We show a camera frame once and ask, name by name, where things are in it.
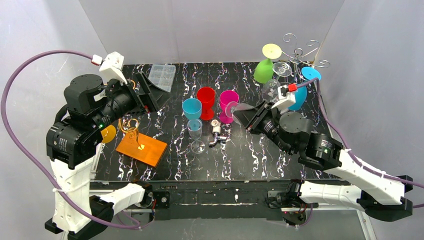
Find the red wine glass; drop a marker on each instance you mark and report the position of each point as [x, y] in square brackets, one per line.
[206, 95]

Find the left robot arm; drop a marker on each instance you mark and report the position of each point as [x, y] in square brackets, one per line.
[71, 144]

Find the silver wire glass rack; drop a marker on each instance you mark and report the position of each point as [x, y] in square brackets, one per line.
[298, 59]

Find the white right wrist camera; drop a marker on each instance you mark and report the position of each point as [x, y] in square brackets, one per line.
[285, 97]

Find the orange yellow wine glass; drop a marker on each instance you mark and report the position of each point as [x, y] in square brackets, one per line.
[108, 134]

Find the light blue wine glass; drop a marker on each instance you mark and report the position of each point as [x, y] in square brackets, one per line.
[192, 110]

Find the green wine glass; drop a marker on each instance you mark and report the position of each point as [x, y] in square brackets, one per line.
[264, 70]

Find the blue wine glass silver rack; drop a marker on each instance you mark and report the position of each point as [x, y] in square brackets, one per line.
[308, 73]

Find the orange wooden rack base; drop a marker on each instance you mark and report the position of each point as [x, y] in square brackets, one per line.
[152, 153]

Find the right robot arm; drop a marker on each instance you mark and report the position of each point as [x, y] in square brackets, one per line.
[366, 190]

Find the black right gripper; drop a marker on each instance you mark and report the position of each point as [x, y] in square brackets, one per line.
[259, 116]

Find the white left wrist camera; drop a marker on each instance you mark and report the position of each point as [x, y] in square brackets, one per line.
[111, 66]

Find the clear wine glass gold rack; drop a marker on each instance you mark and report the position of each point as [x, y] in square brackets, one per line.
[197, 136]

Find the pink wine glass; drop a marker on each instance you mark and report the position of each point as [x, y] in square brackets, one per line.
[228, 100]

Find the clear wine glass silver rack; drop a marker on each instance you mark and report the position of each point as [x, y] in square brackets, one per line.
[270, 89]

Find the clear plastic screw box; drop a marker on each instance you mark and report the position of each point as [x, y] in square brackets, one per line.
[162, 76]

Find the gold wire glass rack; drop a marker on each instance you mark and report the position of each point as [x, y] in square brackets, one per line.
[131, 128]

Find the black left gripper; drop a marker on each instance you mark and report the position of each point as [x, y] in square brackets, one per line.
[139, 98]

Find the aluminium front rail frame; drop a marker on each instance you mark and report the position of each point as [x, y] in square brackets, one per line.
[237, 210]

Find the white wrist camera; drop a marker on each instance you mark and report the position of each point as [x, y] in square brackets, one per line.
[111, 66]
[285, 97]

